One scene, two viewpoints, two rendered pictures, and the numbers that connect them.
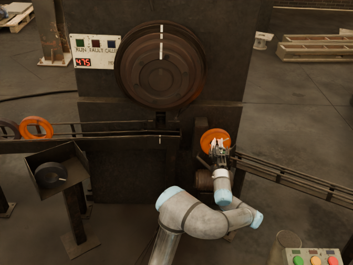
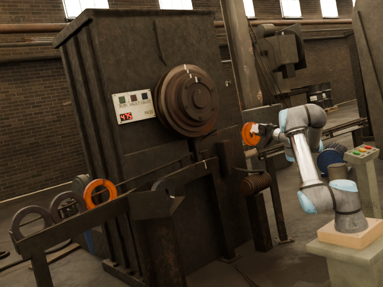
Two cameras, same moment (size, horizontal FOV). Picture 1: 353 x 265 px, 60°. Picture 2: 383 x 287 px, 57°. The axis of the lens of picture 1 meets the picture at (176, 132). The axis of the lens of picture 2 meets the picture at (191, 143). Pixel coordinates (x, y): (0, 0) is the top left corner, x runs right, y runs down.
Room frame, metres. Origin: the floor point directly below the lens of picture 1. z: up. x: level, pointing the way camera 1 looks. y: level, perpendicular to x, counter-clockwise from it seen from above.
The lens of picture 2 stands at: (-0.47, 1.44, 1.07)
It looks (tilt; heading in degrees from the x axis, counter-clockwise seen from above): 6 degrees down; 326
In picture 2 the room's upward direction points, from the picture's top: 12 degrees counter-clockwise
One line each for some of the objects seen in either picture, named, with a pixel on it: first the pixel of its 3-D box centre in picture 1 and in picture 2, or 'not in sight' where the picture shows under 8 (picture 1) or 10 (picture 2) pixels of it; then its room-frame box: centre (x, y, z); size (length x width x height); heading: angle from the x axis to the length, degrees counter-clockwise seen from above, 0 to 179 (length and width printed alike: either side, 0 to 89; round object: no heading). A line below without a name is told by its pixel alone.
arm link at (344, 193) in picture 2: not in sight; (343, 194); (0.52, -0.03, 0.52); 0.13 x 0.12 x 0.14; 49
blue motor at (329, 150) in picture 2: not in sight; (334, 158); (1.96, -2.13, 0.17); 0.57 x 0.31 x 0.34; 113
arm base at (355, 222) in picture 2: not in sight; (349, 217); (0.51, -0.04, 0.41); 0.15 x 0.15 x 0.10
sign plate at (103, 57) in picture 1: (97, 52); (134, 106); (1.53, 0.44, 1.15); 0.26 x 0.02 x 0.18; 93
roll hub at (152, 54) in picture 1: (160, 78); (198, 99); (1.34, 0.09, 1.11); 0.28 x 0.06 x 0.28; 93
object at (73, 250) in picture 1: (68, 205); (170, 250); (1.15, 0.61, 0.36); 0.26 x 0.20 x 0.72; 128
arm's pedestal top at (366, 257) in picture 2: not in sight; (353, 242); (0.51, -0.04, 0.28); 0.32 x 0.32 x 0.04; 1
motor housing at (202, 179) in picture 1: (209, 202); (261, 210); (1.32, -0.24, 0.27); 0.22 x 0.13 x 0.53; 93
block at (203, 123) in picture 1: (199, 136); (225, 157); (1.46, -0.14, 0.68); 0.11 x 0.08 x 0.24; 3
